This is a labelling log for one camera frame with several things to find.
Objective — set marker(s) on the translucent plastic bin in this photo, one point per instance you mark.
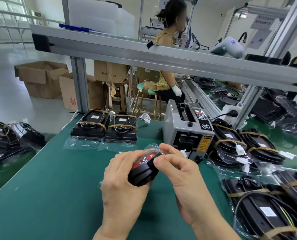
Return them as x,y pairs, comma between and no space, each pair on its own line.
100,14

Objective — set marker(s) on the open cardboard box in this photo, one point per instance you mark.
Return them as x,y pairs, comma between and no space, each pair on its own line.
42,78

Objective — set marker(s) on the teal stool gold legs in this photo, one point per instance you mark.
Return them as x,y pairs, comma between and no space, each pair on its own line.
144,93

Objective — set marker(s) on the white power strip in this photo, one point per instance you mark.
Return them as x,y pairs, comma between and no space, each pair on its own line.
229,116

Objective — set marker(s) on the pile of bagged black adapters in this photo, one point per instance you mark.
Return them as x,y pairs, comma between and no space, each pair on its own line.
8,139

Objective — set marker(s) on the clear plastic bag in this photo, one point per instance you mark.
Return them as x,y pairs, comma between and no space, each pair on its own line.
153,148

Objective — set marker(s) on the slanted aluminium frame post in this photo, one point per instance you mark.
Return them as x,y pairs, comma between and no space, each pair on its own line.
283,29

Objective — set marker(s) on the bagged black power adapter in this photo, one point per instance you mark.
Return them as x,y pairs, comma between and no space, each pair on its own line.
261,147
293,182
261,212
90,124
226,144
122,129

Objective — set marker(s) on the heap of bagged black devices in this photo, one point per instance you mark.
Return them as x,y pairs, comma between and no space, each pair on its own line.
278,109

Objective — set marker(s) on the aluminium frame crossbar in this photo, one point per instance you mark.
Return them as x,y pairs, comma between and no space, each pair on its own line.
163,59

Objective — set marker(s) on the person's right hand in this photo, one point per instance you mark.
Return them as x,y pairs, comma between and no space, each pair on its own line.
191,187

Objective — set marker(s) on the person's left forearm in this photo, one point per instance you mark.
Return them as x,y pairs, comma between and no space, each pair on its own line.
115,232

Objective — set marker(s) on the black tray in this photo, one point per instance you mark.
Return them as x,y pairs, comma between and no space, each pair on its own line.
263,58

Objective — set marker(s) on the cardboard box red mark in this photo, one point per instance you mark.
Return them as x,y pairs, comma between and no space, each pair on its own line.
70,94

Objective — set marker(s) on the white handheld device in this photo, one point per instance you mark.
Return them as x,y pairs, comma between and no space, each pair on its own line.
228,47

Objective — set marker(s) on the person's right forearm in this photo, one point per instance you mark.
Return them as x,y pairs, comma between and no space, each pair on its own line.
213,229

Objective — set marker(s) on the aluminium conveyor rail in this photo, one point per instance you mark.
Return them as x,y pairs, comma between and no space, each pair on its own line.
201,97

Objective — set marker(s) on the white paper sign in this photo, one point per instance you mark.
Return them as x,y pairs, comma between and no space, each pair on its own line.
264,22

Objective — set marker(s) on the black round device red face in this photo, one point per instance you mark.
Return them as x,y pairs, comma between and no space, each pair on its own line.
143,173

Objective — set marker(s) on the person's left thumb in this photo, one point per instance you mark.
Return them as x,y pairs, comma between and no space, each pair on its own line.
136,155

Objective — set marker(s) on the person's right thumb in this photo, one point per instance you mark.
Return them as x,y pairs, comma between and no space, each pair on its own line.
168,165

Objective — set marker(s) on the grey automatic tape dispenser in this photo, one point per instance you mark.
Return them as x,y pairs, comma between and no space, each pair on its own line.
186,127

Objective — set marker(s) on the cardboard box black print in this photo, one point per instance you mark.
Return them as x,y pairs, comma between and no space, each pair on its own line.
109,71

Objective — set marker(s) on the person's left hand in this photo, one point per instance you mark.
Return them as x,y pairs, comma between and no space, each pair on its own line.
118,187

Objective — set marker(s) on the wooden stool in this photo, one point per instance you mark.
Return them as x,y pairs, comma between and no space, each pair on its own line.
119,94

